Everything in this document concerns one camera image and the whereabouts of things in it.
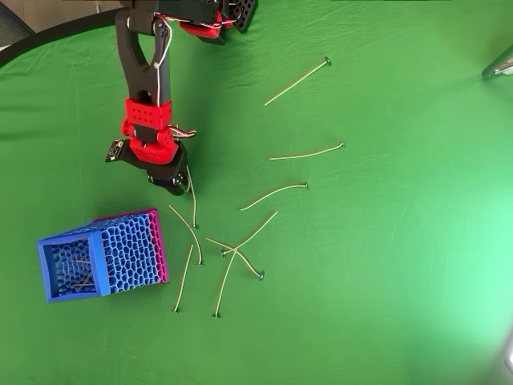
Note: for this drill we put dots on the green table cloth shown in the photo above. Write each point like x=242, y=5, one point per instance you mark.
x=360, y=240

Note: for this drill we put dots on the dark office chair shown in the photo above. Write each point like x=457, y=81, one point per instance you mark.
x=12, y=28

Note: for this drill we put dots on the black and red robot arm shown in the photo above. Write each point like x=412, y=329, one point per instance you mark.
x=136, y=86

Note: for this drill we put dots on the silver metal pole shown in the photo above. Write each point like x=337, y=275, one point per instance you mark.
x=501, y=66

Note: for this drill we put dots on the blue and magenta mesh basket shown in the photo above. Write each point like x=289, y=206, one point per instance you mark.
x=128, y=252

